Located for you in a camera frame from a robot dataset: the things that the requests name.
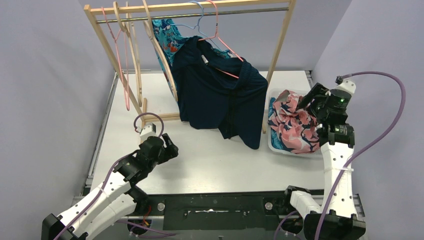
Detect pink floral shorts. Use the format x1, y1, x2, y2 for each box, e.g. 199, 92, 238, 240
266, 89, 320, 154

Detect navy blue shorts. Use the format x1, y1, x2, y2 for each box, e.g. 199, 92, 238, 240
171, 36, 268, 150

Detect wooden hanger front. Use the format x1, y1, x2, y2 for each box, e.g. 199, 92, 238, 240
112, 1, 144, 109

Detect wooden hanger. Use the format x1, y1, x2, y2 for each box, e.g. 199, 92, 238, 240
142, 0, 178, 102
112, 1, 144, 109

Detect teal fish print shorts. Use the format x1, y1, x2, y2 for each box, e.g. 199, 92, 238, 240
151, 18, 236, 91

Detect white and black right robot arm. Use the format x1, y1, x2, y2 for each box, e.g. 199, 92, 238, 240
281, 80, 366, 240

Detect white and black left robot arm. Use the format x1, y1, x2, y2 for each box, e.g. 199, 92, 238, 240
41, 133, 179, 240

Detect white plastic basket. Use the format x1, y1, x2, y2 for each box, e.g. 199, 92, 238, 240
266, 88, 322, 159

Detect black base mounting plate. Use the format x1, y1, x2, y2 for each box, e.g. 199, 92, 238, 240
148, 190, 294, 231

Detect wooden clothes rack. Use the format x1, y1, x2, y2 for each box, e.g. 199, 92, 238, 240
83, 0, 297, 114

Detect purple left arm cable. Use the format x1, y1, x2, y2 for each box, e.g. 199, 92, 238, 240
52, 112, 166, 240

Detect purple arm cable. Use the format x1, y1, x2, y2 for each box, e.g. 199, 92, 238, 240
273, 71, 407, 240
52, 112, 166, 240

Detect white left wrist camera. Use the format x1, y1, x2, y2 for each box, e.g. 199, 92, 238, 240
135, 122, 158, 142

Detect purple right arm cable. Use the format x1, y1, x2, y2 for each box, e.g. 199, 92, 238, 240
273, 71, 407, 240

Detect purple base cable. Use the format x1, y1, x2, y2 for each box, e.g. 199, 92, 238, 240
114, 218, 176, 239

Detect blue wire hanger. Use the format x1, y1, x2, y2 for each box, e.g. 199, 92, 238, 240
168, 0, 223, 51

